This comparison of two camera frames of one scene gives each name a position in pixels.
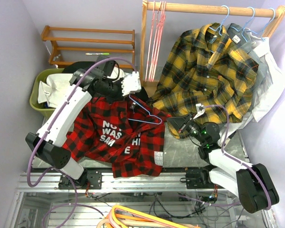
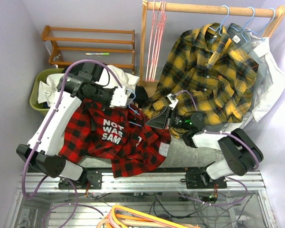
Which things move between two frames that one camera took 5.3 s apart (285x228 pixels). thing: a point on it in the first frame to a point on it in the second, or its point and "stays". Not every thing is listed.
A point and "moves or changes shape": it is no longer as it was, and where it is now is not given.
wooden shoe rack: x=74 y=44 stays
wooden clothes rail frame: x=277 y=12 stays
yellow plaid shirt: x=203 y=67 stays
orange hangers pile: x=120 y=217 stays
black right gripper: x=178 y=122 to x=162 y=120
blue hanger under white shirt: x=270 y=22 stays
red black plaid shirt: x=128 y=135 moves or changes shape
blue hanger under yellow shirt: x=222 y=22 stays
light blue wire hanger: x=149 y=114 to x=131 y=108
